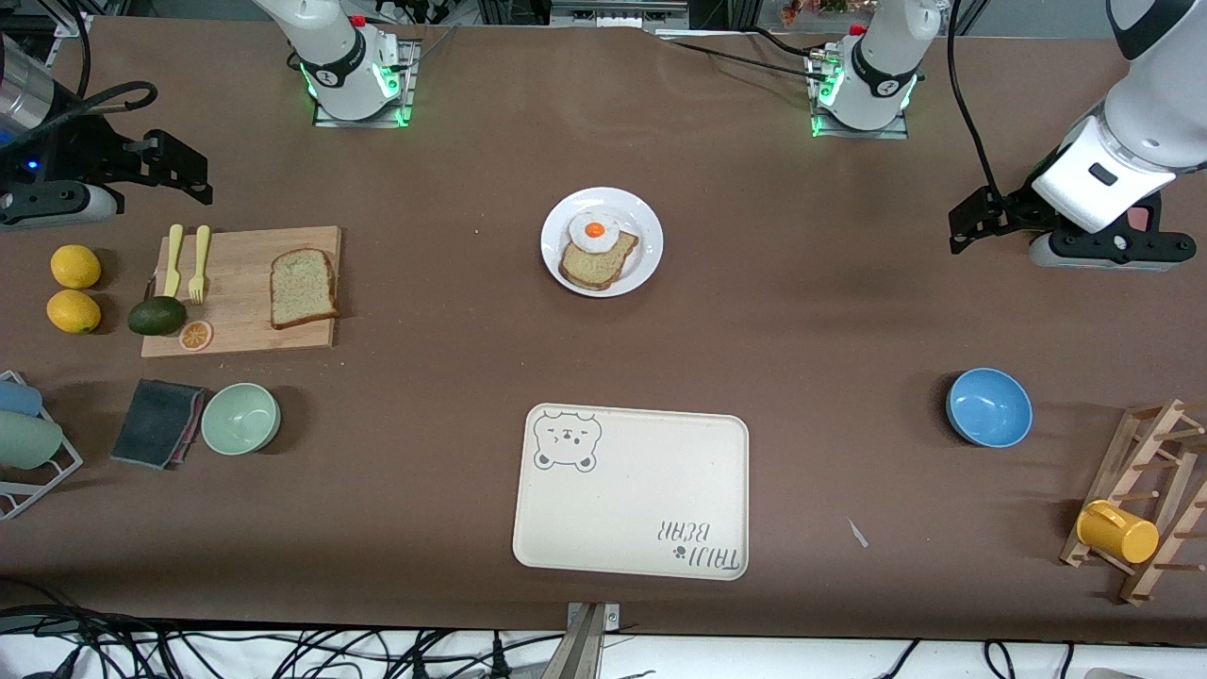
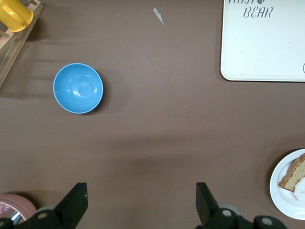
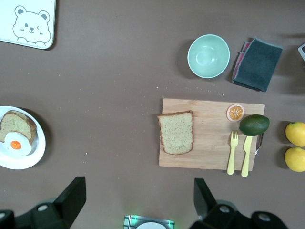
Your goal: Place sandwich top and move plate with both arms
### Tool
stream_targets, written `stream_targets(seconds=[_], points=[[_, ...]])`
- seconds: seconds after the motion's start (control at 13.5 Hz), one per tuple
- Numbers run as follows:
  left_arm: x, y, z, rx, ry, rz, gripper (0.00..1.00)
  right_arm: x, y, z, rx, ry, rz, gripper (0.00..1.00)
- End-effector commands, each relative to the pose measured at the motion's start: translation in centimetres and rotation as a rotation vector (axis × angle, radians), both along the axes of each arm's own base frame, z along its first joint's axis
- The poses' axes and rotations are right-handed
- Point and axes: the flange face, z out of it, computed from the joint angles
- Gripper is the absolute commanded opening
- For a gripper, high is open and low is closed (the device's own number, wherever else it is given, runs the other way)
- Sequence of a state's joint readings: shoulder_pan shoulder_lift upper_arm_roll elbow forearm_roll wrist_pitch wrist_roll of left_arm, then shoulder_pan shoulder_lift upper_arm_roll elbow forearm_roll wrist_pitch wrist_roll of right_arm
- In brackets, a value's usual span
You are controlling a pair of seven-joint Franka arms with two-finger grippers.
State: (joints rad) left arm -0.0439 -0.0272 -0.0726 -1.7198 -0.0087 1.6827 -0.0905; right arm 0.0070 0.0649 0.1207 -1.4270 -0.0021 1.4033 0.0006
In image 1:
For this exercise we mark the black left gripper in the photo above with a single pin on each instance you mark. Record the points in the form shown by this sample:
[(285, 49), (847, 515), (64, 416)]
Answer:
[(1016, 208)]

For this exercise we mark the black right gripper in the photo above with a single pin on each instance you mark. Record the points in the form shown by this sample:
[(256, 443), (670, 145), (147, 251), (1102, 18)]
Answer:
[(83, 151)]

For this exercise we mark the brown bread slice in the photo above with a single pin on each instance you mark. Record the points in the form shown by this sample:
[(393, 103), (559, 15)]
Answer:
[(302, 288), (594, 269)]

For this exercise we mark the white round plate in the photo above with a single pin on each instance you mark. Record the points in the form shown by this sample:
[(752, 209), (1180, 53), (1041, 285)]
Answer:
[(646, 269)]

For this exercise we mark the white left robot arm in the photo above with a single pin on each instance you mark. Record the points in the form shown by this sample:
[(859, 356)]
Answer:
[(1141, 123)]

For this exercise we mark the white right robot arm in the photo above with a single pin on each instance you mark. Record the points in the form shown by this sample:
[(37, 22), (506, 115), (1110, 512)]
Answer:
[(330, 47)]

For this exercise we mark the yellow plastic knife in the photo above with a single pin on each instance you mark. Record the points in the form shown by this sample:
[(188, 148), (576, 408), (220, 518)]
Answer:
[(173, 259)]

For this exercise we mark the yellow plastic fork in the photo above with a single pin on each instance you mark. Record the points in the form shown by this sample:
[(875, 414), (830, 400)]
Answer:
[(199, 264)]

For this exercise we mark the wooden cutting board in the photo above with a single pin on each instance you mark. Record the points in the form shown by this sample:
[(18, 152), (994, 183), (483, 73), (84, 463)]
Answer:
[(240, 283)]

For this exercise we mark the yellow lemon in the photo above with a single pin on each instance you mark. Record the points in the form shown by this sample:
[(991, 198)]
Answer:
[(75, 266), (74, 311)]

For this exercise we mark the dark green avocado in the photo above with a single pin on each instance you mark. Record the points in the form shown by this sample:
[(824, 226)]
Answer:
[(157, 316)]

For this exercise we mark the orange slice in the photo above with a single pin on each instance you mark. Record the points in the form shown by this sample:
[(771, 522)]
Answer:
[(196, 336)]

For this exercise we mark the blue bowl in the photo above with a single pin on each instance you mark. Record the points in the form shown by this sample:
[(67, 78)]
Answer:
[(990, 407)]

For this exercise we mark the dark grey folded cloth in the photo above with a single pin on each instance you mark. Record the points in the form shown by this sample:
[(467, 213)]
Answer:
[(156, 424)]

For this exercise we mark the pale green bowl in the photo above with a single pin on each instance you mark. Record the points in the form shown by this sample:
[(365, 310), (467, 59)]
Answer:
[(240, 420)]

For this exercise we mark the light blue cup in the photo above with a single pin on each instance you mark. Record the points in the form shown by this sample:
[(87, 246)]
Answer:
[(17, 398)]

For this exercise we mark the pale green cup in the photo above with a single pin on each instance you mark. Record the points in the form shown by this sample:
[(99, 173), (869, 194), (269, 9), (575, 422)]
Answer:
[(26, 439)]

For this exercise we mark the small white paper scrap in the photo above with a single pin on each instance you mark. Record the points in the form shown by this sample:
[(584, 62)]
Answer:
[(857, 534)]

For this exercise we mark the yellow cup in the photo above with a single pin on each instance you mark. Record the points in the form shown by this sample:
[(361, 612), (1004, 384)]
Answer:
[(1117, 533)]

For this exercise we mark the wooden peg rack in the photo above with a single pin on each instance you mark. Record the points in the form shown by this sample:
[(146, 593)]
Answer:
[(1174, 528)]

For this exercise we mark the toy fried egg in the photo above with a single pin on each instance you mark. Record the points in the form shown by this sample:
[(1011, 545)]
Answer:
[(594, 231)]

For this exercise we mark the cream bear print tray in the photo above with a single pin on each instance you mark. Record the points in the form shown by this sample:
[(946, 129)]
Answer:
[(632, 490)]

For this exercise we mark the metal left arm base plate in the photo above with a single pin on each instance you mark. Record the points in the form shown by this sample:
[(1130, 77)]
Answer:
[(863, 133)]

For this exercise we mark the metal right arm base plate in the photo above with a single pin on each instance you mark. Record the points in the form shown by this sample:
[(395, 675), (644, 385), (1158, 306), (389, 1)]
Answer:
[(407, 94)]

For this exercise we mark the grey metal bracket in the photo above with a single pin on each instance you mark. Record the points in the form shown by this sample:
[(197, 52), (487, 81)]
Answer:
[(589, 641)]

